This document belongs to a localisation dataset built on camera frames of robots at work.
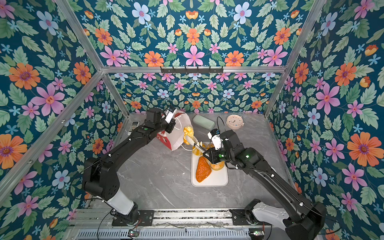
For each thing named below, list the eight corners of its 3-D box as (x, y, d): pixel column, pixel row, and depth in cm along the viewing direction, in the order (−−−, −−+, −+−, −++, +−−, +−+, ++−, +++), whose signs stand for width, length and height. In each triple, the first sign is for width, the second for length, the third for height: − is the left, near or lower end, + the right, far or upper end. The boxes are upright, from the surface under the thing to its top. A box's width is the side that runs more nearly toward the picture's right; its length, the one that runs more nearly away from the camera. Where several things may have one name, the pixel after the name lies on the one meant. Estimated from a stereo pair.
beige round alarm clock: (227, 129, 112) (227, 126, 109) (225, 117, 120) (225, 114, 118) (243, 129, 112) (244, 126, 109) (241, 117, 120) (241, 114, 118)
